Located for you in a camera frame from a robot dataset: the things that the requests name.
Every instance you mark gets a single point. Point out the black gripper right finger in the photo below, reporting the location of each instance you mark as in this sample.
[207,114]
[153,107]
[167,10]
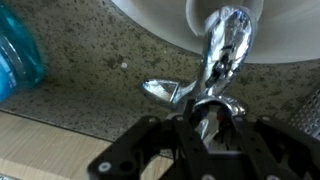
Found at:
[252,144]

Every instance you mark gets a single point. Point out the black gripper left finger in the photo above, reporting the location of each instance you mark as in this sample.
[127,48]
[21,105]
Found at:
[193,162]

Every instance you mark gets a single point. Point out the chrome sink faucet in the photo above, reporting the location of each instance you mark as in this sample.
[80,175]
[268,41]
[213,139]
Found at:
[229,35]

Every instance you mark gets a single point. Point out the white oval sink basin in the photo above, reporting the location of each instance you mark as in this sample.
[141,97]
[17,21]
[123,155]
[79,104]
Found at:
[288,30]

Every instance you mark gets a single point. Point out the blue mouthwash bottle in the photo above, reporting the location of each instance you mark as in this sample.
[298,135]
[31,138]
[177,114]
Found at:
[21,66]

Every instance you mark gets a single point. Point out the wood framed wall mirror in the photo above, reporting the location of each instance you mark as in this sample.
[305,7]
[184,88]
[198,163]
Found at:
[31,150]

